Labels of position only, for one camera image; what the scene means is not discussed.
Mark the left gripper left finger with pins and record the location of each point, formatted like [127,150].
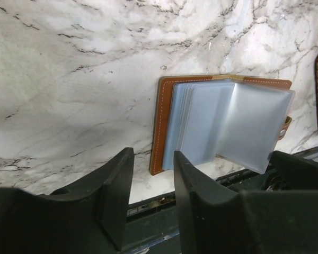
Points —
[86,216]

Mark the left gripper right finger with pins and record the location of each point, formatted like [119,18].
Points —
[215,219]

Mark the brown leather card holder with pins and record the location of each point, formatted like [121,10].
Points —
[234,117]

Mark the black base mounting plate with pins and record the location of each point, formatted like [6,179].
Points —
[155,229]

